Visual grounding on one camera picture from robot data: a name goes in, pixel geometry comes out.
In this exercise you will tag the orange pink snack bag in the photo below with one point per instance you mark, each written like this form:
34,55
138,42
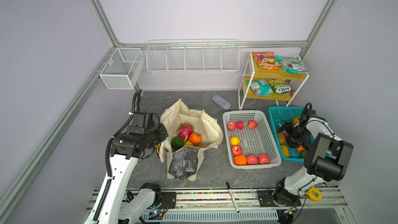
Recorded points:
266,60

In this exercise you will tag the grey fabric glasses case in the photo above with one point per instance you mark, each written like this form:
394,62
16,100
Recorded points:
221,102

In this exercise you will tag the cream canvas grocery bag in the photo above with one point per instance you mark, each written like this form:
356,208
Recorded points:
186,162

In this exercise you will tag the green bell pepper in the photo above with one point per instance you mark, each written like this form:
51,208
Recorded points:
177,143

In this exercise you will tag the green Fox's candy bag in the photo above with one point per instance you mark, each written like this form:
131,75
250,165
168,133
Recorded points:
279,86

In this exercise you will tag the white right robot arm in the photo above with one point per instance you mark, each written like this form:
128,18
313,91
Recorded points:
327,158

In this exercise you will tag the yellow corn cob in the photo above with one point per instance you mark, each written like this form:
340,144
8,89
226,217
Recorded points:
285,151

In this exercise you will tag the teal plastic basket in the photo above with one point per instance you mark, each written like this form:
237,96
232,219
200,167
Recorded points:
280,115

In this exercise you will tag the white mesh wall box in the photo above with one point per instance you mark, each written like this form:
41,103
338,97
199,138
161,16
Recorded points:
123,68

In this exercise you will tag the pink dragon fruit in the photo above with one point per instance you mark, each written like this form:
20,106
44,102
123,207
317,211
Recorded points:
185,131

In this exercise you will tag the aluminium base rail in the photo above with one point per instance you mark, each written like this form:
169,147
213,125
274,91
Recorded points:
215,205

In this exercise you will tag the brown potato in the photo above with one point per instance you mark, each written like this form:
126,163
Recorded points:
282,138

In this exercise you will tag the yellow black pliers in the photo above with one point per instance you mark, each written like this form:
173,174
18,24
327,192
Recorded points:
160,152

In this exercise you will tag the yellow lemon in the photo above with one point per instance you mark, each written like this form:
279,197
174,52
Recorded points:
234,141

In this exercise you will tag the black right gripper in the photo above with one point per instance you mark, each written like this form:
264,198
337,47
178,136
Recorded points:
296,142

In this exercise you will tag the purple eggplant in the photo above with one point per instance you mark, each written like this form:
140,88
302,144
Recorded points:
307,144

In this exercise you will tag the yellow bell pepper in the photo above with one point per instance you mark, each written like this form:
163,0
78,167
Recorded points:
296,120

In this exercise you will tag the white metal wooden shelf rack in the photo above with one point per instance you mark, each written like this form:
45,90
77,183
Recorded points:
253,71

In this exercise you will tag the small orange pumpkin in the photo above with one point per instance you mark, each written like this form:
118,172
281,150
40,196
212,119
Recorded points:
195,139

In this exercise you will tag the teal red snack bag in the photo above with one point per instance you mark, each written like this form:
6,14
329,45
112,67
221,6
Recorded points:
292,66

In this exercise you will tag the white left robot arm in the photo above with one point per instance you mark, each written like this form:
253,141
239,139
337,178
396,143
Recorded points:
141,132

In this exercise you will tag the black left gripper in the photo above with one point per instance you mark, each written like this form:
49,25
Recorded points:
163,133

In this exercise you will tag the white wire wall basket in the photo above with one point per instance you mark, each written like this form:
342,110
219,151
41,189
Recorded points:
193,56

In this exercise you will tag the orange carrot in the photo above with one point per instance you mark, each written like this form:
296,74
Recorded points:
302,151

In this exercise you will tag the yellow tape measure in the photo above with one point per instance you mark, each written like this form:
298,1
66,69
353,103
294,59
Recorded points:
314,194

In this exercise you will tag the black white marker pen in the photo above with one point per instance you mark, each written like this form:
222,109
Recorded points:
232,197

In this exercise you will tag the white plastic basket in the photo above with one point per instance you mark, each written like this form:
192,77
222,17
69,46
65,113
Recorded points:
253,141

